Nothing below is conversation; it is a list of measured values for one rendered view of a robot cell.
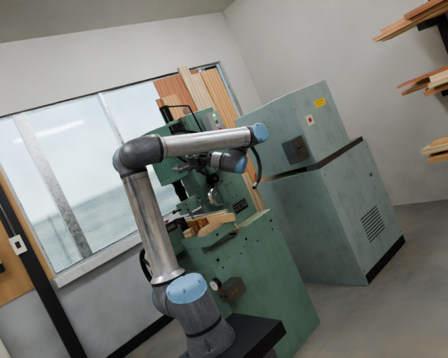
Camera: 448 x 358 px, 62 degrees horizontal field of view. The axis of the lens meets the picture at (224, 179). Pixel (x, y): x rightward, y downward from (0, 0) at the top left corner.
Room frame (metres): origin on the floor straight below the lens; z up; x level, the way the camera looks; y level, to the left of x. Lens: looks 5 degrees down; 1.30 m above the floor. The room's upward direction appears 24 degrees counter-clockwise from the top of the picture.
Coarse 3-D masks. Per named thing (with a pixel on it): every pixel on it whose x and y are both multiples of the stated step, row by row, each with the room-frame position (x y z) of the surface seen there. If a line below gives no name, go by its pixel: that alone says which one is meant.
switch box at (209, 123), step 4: (212, 112) 2.21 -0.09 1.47; (216, 112) 2.23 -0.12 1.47; (204, 116) 2.20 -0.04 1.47; (208, 116) 2.18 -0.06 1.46; (212, 116) 2.20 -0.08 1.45; (216, 116) 2.22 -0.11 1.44; (204, 120) 2.21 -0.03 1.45; (208, 120) 2.18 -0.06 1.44; (212, 120) 2.19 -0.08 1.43; (220, 120) 2.24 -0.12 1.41; (204, 124) 2.22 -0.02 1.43; (208, 124) 2.19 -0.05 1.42; (212, 124) 2.19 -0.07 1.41; (220, 124) 2.23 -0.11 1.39; (208, 128) 2.20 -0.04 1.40; (212, 128) 2.18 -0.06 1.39; (216, 128) 2.20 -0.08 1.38; (224, 128) 2.24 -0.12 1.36
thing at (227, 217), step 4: (232, 212) 1.88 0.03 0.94; (216, 216) 1.97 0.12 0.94; (220, 216) 1.93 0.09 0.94; (224, 216) 1.91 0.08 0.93; (228, 216) 1.88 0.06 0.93; (232, 216) 1.87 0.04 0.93; (208, 220) 2.01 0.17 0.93; (212, 220) 1.99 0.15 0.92; (216, 220) 1.97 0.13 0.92; (220, 220) 1.94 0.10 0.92; (224, 220) 1.92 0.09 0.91; (228, 220) 1.89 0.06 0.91; (232, 220) 1.87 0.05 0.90
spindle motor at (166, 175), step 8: (160, 128) 2.06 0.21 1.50; (168, 128) 2.11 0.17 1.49; (168, 160) 2.05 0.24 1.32; (176, 160) 2.07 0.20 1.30; (160, 168) 2.06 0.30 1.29; (168, 168) 2.05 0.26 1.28; (160, 176) 2.07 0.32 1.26; (168, 176) 2.05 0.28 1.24; (176, 176) 2.05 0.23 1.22; (184, 176) 2.07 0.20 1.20; (168, 184) 2.06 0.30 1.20
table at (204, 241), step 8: (224, 224) 1.91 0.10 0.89; (232, 224) 1.94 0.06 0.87; (216, 232) 1.87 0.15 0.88; (224, 232) 1.90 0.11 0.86; (184, 240) 1.96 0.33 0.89; (192, 240) 1.91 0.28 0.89; (200, 240) 1.86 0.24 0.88; (208, 240) 1.82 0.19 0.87; (216, 240) 1.85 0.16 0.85; (176, 248) 1.96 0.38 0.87; (184, 248) 1.97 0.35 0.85; (192, 248) 1.93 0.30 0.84
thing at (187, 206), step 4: (192, 196) 2.18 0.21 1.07; (196, 196) 2.15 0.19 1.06; (184, 200) 2.13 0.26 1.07; (188, 200) 2.11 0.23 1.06; (192, 200) 2.12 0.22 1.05; (176, 204) 2.13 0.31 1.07; (180, 204) 2.09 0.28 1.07; (184, 204) 2.08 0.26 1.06; (188, 204) 2.10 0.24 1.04; (192, 204) 2.11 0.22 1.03; (196, 204) 2.13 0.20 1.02; (200, 204) 2.15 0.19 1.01; (180, 208) 2.10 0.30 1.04; (184, 208) 2.07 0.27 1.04; (188, 208) 2.09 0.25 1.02; (192, 208) 2.11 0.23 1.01; (196, 208) 2.13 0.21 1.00; (180, 212) 2.11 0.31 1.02; (184, 212) 2.08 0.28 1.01; (188, 212) 2.08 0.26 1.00
